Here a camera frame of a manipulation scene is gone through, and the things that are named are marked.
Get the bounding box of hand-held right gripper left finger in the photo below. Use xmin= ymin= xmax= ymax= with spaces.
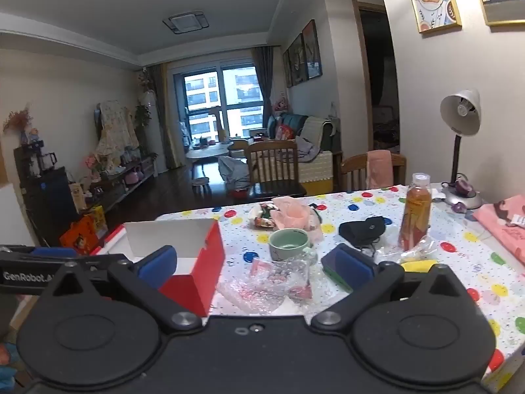
xmin=39 ymin=245 xmax=203 ymax=334

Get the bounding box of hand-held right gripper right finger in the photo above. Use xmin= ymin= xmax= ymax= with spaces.
xmin=311 ymin=245 xmax=469 ymax=332

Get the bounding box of green and purple sponge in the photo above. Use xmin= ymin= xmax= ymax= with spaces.
xmin=321 ymin=254 xmax=354 ymax=293

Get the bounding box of red and white cardboard box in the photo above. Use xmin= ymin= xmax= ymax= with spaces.
xmin=91 ymin=218 xmax=227 ymax=317

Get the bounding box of yellow sponge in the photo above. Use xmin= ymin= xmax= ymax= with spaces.
xmin=399 ymin=259 xmax=440 ymax=274

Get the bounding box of clear bubble wrap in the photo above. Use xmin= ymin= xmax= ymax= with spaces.
xmin=217 ymin=250 xmax=319 ymax=313

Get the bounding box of black cloth pouch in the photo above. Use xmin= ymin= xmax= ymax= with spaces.
xmin=338 ymin=215 xmax=389 ymax=251

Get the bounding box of green ceramic mug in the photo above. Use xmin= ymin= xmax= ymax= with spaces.
xmin=268 ymin=228 xmax=319 ymax=262

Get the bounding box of orange paper bag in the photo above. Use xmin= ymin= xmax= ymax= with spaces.
xmin=60 ymin=205 xmax=109 ymax=256

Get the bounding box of pink plastic bag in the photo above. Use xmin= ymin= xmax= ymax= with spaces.
xmin=272 ymin=196 xmax=326 ymax=241

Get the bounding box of tall dark cabinet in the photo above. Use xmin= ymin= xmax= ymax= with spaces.
xmin=13 ymin=143 xmax=79 ymax=248

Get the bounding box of low dark media cabinet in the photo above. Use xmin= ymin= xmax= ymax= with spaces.
xmin=97 ymin=153 xmax=159 ymax=211

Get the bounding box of wooden chair with towel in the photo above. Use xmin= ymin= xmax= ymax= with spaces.
xmin=339 ymin=152 xmax=407 ymax=193

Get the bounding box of pink towel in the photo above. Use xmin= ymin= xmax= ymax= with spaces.
xmin=366 ymin=150 xmax=395 ymax=190

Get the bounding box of colourful snack packet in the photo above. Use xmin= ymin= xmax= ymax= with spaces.
xmin=248 ymin=201 xmax=288 ymax=230

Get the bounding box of dotted white tablecloth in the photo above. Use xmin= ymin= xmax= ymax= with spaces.
xmin=156 ymin=185 xmax=525 ymax=383

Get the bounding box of grey bag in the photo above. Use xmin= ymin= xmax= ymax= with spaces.
xmin=218 ymin=155 xmax=251 ymax=192

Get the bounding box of round wooden coffee table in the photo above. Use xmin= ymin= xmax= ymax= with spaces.
xmin=186 ymin=142 xmax=235 ymax=170

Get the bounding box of wooden chair with black seat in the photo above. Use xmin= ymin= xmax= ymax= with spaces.
xmin=245 ymin=140 xmax=307 ymax=203

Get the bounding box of sofa with cushions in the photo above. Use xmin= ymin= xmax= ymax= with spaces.
xmin=266 ymin=114 xmax=342 ymax=194

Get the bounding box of purple object on lamp base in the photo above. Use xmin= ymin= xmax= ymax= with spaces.
xmin=454 ymin=176 xmax=475 ymax=196

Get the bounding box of floral cloth cover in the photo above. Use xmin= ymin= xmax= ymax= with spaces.
xmin=95 ymin=100 xmax=140 ymax=159

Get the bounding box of beige curtain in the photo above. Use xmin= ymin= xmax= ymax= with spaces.
xmin=157 ymin=63 xmax=184 ymax=170

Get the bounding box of pink printed packet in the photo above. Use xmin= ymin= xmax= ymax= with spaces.
xmin=473 ymin=195 xmax=525 ymax=266

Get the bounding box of dried flower bunch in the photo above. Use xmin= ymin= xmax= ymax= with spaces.
xmin=3 ymin=108 xmax=34 ymax=133

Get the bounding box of white standing air conditioner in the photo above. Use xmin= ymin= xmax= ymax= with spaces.
xmin=138 ymin=89 xmax=159 ymax=157

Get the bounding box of grey desk lamp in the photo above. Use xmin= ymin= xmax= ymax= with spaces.
xmin=440 ymin=88 xmax=485 ymax=211

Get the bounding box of grey curtain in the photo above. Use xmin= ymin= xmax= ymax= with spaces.
xmin=251 ymin=46 xmax=274 ymax=133

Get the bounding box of row of dark framed pictures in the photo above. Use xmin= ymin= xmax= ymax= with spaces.
xmin=283 ymin=19 xmax=323 ymax=88

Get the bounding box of square ceiling light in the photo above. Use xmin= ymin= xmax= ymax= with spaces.
xmin=162 ymin=11 xmax=210 ymax=34

